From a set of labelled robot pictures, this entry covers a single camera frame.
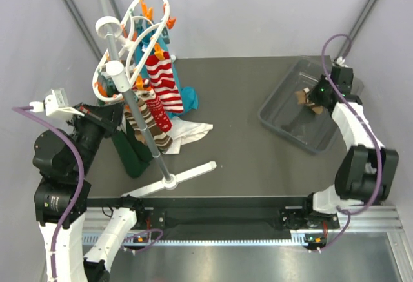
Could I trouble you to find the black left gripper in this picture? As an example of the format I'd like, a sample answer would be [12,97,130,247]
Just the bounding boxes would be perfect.
[67,99,126,176]

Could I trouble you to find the brown striped sock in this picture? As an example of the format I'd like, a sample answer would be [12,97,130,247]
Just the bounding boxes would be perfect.
[123,99,173,152]
[294,87,323,115]

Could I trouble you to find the red white striped sock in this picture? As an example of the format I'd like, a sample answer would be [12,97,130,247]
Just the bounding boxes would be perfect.
[145,52,184,114]

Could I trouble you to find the orange clothes peg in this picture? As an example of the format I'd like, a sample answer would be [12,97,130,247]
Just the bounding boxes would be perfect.
[153,43,165,61]

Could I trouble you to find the teal blue cloth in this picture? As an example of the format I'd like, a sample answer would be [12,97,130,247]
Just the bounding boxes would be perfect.
[140,37,199,118]

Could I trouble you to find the white round clip hanger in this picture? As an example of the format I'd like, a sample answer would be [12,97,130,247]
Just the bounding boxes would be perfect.
[92,0,170,103]

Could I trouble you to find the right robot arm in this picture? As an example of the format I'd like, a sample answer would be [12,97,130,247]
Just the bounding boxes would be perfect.
[281,64,399,230]

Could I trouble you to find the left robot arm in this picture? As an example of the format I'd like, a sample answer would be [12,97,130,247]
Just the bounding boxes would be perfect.
[33,103,146,281]

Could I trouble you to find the dark green cloth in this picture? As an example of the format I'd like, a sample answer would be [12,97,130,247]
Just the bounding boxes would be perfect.
[105,103,153,179]

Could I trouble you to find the clear plastic bin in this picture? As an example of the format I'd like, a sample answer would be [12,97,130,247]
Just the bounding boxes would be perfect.
[257,57,365,156]

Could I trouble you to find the white cloth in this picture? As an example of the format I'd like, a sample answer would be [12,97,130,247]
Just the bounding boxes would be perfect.
[121,114,214,156]

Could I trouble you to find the near grey stand pole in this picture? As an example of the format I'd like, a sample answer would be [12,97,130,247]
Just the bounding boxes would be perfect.
[103,23,173,184]

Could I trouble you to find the near white stand foot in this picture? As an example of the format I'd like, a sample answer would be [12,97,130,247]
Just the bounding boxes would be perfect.
[122,161,217,198]

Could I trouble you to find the teal green clothes peg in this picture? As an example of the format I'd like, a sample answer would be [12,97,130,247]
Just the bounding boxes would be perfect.
[161,27,170,45]

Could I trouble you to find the orange peg on teal cloth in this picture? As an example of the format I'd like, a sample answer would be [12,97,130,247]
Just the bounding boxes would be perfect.
[166,17,176,30]

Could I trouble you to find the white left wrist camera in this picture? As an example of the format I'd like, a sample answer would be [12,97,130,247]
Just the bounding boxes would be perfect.
[29,88,85,121]

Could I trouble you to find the aluminium frame rail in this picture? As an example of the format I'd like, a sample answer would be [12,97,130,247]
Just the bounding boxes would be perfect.
[82,206,406,247]

